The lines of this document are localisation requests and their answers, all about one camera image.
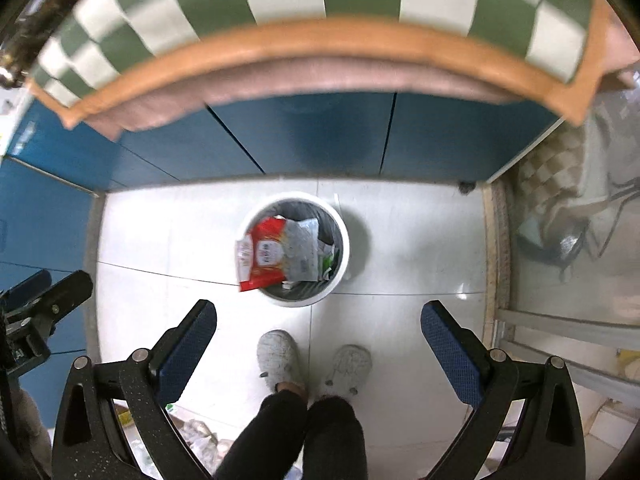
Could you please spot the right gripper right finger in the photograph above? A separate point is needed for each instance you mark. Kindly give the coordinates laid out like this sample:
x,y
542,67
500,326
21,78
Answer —
x,y
461,355

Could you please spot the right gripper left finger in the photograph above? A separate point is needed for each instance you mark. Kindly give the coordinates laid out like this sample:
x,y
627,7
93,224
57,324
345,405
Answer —
x,y
176,355

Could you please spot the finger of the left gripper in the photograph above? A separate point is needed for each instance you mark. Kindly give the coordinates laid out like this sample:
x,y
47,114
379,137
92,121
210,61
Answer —
x,y
59,300
25,291

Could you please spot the red clear food bag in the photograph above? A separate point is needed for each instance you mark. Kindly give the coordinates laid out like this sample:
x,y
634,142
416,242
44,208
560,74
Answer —
x,y
277,250

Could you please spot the white round trash bin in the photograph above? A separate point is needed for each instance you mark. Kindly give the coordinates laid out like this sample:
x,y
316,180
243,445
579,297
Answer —
x,y
332,230

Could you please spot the left grey slipper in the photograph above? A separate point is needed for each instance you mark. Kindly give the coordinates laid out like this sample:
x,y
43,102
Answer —
x,y
278,360

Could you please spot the grey slipper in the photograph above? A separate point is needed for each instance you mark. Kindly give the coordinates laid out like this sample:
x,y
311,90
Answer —
x,y
349,372
278,360

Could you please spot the right grey slipper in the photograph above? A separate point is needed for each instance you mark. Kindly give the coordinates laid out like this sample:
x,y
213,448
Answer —
x,y
349,372

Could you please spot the black trouser legs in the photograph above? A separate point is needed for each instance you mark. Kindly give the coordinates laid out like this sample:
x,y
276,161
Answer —
x,y
326,435

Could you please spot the green white checkered mat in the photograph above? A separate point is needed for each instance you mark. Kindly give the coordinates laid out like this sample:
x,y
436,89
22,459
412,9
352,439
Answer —
x,y
108,52

